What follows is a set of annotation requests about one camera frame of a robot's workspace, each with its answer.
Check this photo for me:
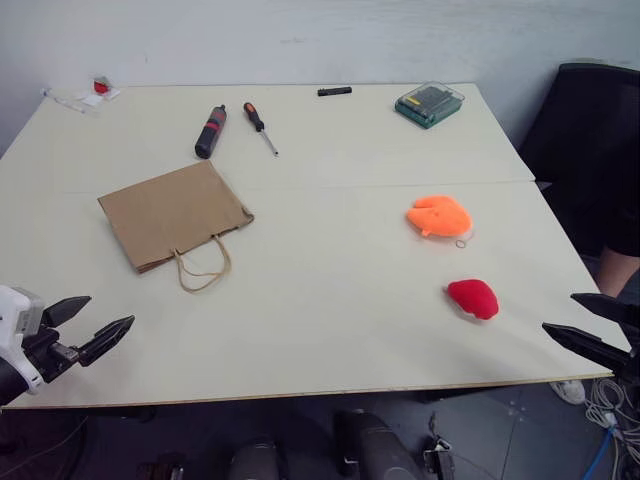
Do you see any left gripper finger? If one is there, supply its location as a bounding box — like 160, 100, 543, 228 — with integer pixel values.
77, 314, 136, 369
41, 295, 93, 329

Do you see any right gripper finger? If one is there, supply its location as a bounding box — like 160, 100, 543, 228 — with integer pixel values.
542, 322, 635, 375
570, 292, 640, 327

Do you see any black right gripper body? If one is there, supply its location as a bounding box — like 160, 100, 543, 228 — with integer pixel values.
619, 322, 640, 382

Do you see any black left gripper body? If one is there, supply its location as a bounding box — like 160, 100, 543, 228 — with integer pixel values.
20, 323, 82, 385

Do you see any clear plastic bag red item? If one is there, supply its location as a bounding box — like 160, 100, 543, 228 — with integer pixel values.
40, 87, 100, 115

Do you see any person's bare leg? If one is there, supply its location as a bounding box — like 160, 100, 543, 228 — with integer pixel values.
598, 244, 640, 300

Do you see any white shoe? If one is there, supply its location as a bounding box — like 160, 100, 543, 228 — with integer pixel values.
549, 379, 587, 406

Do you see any red plush toy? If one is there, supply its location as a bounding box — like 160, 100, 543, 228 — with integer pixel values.
446, 279, 501, 322

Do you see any black office chair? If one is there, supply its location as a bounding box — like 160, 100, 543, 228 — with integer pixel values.
517, 62, 640, 259

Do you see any orange plush toy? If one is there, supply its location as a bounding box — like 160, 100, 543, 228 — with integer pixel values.
405, 194, 475, 249

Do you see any small dark rounded shape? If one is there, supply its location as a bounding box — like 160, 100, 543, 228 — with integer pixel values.
228, 438, 280, 480

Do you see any clear box with red item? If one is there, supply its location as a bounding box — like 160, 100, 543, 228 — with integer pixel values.
83, 75, 121, 105

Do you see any black red electric screwdriver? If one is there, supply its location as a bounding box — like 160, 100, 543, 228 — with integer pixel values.
194, 104, 228, 159

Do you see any large dark rounded shape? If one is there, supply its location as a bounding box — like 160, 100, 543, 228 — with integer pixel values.
332, 408, 426, 480

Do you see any green screwdriver bit box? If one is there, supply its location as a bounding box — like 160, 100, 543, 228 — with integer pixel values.
394, 81, 467, 130

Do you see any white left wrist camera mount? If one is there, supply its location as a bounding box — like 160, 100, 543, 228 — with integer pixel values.
0, 284, 47, 396

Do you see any grey cable bundle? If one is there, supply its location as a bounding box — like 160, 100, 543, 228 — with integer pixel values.
583, 377, 640, 480

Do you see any blue cable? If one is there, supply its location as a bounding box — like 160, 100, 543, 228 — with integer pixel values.
582, 424, 617, 480

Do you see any brown paper bag with handles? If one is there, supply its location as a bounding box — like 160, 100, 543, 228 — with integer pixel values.
97, 159, 255, 295

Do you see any black metal bracket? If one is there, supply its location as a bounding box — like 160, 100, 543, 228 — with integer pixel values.
422, 413, 455, 480

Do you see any orange black handled screwdriver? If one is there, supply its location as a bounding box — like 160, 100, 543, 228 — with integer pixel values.
242, 101, 281, 159

